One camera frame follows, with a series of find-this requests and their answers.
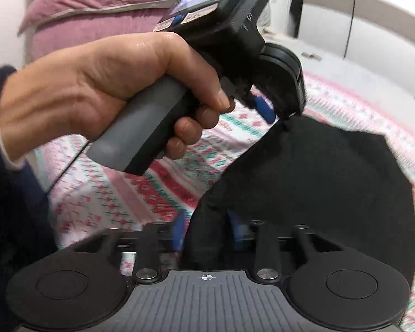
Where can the person's left hand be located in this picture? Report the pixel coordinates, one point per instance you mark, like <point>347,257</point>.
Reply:
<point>90,83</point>

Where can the white wardrobe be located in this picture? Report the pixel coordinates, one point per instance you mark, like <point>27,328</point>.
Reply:
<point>366,13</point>

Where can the black pants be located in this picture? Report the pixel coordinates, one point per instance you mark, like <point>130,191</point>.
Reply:
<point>314,186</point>

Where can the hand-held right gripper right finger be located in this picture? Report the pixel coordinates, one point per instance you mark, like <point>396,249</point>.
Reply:
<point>236,230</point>

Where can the pink duvet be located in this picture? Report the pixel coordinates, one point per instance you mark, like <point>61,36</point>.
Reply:
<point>107,3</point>

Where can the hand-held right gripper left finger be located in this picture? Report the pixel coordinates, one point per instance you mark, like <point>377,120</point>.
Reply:
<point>178,230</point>

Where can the patterned knit-print cloth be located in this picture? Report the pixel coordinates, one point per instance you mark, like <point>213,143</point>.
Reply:
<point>159,179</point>

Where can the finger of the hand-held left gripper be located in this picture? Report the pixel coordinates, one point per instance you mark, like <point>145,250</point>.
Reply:
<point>295,102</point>
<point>264,110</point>

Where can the person's left forearm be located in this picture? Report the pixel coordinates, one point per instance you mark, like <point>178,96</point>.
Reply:
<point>10,231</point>

